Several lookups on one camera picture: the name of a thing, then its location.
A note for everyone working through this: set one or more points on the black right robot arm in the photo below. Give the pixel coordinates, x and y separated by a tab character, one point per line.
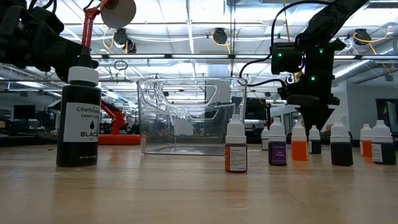
329	18

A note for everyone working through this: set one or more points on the small brown food coloring bottle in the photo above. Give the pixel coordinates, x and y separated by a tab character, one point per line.
235	155

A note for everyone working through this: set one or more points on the black monitor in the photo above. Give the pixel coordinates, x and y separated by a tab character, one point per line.
255	109
24	111

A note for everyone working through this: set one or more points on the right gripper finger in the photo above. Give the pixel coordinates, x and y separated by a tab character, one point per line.
314	115

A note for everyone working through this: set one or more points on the clear plastic bin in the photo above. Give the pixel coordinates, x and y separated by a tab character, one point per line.
155	124

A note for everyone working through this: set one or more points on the large black food coloring bottle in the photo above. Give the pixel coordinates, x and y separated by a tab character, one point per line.
77	124

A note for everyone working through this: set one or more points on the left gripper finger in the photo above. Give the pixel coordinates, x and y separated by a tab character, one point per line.
95	64
53	49

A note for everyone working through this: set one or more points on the small dark food coloring bottle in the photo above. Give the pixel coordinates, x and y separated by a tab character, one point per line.
314	146
341	154

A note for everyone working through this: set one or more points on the black aluminium table frame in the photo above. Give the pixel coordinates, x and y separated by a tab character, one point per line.
31	142

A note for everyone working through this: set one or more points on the small orange food coloring bottle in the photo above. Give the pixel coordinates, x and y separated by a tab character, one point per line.
366	148
299	151

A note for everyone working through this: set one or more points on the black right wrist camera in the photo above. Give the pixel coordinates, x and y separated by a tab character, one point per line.
287	91

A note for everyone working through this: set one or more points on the small dark bottle white label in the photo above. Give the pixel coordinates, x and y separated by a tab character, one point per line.
384	152
265	143

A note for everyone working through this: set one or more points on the small purple food coloring bottle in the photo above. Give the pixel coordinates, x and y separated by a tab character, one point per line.
277	154

